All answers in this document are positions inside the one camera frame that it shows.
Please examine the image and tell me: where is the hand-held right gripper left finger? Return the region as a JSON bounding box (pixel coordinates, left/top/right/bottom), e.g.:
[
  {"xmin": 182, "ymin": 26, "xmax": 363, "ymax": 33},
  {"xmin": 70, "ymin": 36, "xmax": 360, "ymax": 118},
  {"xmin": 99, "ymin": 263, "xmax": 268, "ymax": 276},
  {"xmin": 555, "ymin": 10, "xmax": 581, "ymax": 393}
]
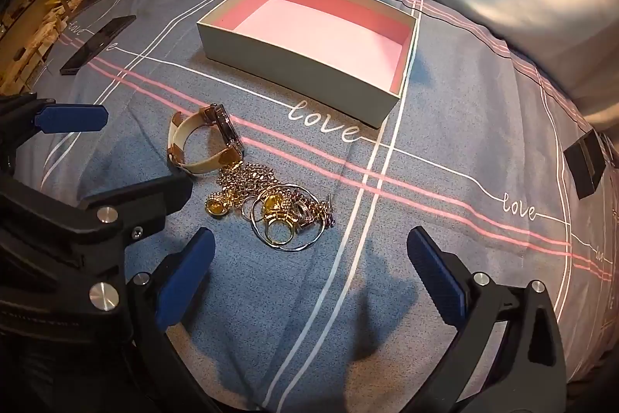
[{"xmin": 127, "ymin": 226, "xmax": 216, "ymax": 413}]

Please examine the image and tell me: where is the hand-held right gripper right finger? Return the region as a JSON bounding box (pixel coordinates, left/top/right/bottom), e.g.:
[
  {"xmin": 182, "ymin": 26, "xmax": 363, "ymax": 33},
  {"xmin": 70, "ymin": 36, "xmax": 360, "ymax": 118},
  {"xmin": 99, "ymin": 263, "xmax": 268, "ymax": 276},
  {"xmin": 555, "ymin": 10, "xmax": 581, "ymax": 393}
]
[{"xmin": 407, "ymin": 226, "xmax": 568, "ymax": 413}]

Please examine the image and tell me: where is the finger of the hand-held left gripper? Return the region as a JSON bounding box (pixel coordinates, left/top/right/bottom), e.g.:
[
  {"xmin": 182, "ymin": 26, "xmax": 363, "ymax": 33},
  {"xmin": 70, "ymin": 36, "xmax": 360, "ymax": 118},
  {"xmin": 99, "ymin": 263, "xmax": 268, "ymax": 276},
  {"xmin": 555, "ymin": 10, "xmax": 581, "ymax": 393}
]
[
  {"xmin": 0, "ymin": 175, "xmax": 195, "ymax": 318},
  {"xmin": 0, "ymin": 94, "xmax": 108, "ymax": 172}
]

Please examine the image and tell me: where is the round gold pendant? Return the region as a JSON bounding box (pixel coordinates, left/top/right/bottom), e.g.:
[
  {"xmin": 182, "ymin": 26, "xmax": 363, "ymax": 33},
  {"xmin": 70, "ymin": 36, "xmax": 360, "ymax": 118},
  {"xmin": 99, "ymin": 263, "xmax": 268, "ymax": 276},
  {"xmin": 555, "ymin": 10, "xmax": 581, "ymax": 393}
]
[{"xmin": 205, "ymin": 193, "xmax": 231, "ymax": 218}]

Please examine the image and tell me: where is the plain gold ring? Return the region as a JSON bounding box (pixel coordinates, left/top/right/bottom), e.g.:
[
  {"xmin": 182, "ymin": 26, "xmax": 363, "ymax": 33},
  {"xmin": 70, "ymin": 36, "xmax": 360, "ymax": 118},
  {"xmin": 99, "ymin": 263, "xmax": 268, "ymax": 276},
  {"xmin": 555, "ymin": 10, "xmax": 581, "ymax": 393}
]
[{"xmin": 263, "ymin": 219, "xmax": 294, "ymax": 247}]

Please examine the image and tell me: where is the large silver hoop bangle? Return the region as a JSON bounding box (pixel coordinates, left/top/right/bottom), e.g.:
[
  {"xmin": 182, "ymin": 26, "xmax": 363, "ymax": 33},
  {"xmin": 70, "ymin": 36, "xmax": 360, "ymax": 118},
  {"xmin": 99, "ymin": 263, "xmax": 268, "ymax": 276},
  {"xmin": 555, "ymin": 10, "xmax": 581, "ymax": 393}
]
[{"xmin": 251, "ymin": 185, "xmax": 330, "ymax": 253}]

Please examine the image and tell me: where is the cream strap wristwatch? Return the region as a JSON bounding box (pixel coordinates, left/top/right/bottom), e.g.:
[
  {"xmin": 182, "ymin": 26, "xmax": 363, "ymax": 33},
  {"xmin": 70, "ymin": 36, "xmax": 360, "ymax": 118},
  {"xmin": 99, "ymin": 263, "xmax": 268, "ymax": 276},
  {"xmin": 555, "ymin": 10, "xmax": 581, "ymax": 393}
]
[{"xmin": 167, "ymin": 103, "xmax": 247, "ymax": 176}]

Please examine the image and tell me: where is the chunky chain necklace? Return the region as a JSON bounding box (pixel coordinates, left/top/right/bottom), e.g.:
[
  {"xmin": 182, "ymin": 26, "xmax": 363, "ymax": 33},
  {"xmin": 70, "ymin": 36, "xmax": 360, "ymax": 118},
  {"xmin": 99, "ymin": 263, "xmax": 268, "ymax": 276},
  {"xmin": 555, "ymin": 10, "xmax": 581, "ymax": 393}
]
[{"xmin": 215, "ymin": 159, "xmax": 337, "ymax": 231}]

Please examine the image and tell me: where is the yellow stone gold ring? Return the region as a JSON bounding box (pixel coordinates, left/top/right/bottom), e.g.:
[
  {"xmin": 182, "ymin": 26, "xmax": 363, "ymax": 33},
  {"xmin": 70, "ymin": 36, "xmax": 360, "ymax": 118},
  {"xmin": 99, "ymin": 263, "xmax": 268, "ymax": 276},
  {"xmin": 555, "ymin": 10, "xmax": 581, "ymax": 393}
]
[{"xmin": 258, "ymin": 193, "xmax": 294, "ymax": 225}]

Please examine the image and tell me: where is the pink-lined cardboard box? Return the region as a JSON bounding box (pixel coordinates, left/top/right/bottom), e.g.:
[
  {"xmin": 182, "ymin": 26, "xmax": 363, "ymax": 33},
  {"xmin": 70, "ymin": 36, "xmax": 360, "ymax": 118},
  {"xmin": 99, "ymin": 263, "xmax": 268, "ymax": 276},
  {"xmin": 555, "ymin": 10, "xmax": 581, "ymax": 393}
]
[{"xmin": 196, "ymin": 0, "xmax": 419, "ymax": 130}]

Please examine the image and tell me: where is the black phone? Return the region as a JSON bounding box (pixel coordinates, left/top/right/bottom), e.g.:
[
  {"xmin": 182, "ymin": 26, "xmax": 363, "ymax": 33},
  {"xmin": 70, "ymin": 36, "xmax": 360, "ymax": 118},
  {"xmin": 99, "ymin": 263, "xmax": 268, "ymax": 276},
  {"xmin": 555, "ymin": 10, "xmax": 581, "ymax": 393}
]
[{"xmin": 59, "ymin": 15, "xmax": 137, "ymax": 76}]

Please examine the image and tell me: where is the grey striped bedsheet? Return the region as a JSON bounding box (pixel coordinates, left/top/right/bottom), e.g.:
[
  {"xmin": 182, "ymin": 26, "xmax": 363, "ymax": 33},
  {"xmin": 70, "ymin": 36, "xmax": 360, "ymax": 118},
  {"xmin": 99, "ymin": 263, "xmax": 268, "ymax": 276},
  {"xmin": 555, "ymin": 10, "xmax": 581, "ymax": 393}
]
[{"xmin": 10, "ymin": 0, "xmax": 619, "ymax": 413}]

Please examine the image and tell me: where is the small black box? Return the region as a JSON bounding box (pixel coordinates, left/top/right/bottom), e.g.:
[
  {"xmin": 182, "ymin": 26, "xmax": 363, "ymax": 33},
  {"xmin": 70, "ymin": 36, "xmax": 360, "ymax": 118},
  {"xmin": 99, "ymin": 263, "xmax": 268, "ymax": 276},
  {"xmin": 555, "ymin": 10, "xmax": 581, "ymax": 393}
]
[{"xmin": 563, "ymin": 129, "xmax": 608, "ymax": 200}]

